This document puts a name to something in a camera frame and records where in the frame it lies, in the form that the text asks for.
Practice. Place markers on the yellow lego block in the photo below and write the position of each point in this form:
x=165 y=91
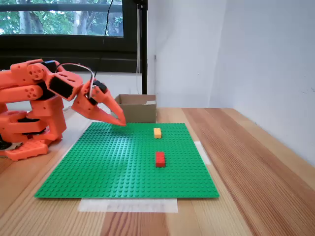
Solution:
x=157 y=132

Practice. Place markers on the cardboard box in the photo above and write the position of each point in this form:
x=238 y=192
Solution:
x=140 y=113

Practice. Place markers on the green lego baseplate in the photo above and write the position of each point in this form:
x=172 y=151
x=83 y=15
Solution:
x=123 y=167

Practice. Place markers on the red lego block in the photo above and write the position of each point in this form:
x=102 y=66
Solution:
x=160 y=159

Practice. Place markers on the wide white tape strip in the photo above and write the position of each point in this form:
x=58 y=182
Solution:
x=128 y=205

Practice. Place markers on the black window frame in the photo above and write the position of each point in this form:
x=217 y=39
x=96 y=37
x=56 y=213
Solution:
x=61 y=46

